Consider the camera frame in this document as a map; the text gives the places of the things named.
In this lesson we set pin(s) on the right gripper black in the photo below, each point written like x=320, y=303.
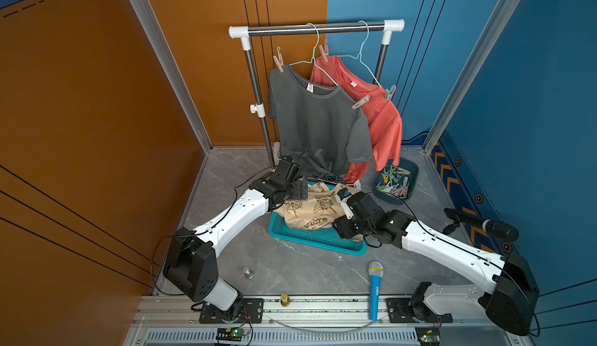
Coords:
x=342, y=227

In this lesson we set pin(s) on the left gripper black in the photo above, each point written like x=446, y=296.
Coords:
x=298, y=189

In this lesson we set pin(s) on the beige patterned cloth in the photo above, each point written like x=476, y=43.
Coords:
x=311, y=220

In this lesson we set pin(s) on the grey garment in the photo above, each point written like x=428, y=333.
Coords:
x=318, y=126

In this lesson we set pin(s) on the white clothespin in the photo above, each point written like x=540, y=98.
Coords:
x=361, y=102

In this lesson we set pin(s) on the red t-shirt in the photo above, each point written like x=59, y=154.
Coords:
x=384, y=121

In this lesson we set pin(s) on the white wire hanger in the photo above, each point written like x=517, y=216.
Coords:
x=313, y=60

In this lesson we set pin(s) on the grey clothespin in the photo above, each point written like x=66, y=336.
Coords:
x=390, y=93

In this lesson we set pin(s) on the beige clothespin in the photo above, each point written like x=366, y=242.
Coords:
x=278, y=60

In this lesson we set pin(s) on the pink clothespin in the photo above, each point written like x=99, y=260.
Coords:
x=324, y=51

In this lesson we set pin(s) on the light green wire hanger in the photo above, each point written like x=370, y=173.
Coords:
x=359, y=56

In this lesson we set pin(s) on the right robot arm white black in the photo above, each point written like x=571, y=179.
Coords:
x=502, y=288

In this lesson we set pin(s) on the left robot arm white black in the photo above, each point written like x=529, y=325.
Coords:
x=191, y=262

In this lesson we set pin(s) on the teal plastic laundry basket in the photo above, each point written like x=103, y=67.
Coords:
x=339, y=245

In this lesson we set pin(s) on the blue toy microphone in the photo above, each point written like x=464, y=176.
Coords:
x=375, y=271

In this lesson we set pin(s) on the dark teal clothespin bin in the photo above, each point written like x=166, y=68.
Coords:
x=396, y=184

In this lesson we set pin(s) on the small brass weight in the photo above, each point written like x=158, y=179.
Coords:
x=285, y=300

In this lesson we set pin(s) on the right green circuit board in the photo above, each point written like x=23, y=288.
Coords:
x=428, y=336

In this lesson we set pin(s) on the green circuit board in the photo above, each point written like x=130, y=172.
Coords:
x=232, y=335
x=428, y=336

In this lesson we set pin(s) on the left green circuit board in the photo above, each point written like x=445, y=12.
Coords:
x=232, y=335

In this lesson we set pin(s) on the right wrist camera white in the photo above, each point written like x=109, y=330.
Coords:
x=342, y=197

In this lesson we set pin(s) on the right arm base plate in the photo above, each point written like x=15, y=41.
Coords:
x=400, y=311

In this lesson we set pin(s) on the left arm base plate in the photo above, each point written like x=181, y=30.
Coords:
x=250, y=309

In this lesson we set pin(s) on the aluminium front rail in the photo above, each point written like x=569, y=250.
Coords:
x=307, y=311

